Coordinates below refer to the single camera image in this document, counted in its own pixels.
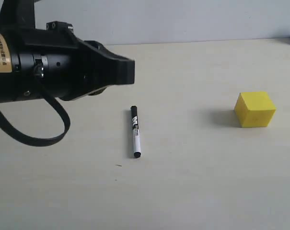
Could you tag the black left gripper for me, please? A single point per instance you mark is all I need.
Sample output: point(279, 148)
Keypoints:
point(58, 60)

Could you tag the black white whiteboard marker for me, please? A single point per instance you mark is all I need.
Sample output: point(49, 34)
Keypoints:
point(135, 132)

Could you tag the yellow foam cube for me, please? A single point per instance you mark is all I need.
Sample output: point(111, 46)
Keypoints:
point(254, 109)

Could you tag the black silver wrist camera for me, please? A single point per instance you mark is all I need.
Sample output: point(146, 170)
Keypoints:
point(17, 14)

